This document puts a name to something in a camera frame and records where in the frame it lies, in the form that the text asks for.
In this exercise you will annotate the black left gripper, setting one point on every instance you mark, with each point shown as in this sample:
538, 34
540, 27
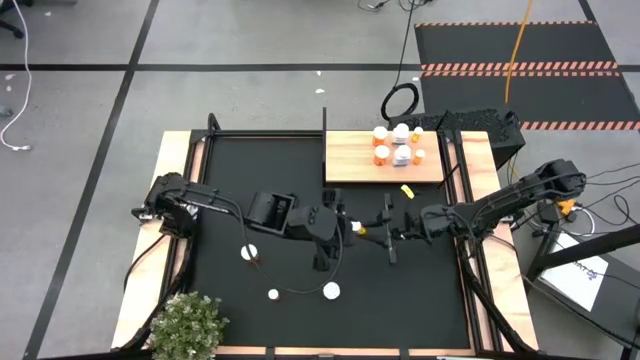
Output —
315, 222

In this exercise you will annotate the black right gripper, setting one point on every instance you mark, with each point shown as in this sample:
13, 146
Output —
425, 226

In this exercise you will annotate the large orange pill bottle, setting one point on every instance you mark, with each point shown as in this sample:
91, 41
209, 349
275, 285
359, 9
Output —
380, 132
249, 251
331, 290
382, 151

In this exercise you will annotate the white medicine bottle blue label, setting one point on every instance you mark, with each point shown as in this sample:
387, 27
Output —
402, 152
401, 131

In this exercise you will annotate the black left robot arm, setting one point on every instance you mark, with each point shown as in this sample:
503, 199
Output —
215, 200

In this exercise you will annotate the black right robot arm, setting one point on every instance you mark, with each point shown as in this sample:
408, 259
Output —
515, 195

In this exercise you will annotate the light wooden board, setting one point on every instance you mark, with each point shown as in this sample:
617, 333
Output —
350, 160

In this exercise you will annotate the black table mat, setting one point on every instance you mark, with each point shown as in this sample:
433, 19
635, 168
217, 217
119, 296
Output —
280, 165

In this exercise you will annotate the black perforated box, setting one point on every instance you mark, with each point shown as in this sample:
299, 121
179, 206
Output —
480, 122

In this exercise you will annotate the green potted plant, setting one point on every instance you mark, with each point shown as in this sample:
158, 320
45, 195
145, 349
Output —
187, 325

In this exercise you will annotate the white printed sheet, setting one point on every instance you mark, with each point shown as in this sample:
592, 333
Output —
575, 277

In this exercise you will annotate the black hazard-striped floor mat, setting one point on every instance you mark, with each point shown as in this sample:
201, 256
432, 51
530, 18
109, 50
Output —
465, 45

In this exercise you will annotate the black metal stand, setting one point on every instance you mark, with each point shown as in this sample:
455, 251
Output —
590, 247

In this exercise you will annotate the black office chair base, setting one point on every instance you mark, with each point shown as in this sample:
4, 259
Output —
12, 29

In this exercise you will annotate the black aluminium table frame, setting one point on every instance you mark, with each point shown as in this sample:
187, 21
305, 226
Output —
260, 133

